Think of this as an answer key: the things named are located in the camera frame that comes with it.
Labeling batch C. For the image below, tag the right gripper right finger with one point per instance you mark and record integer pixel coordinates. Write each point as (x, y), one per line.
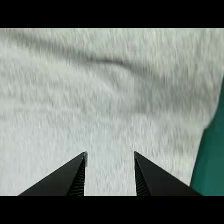
(154, 181)

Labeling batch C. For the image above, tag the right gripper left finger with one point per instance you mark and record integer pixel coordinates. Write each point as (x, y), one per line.
(68, 180)

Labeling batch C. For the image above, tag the grey garment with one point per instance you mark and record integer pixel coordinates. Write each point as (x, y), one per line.
(100, 100)

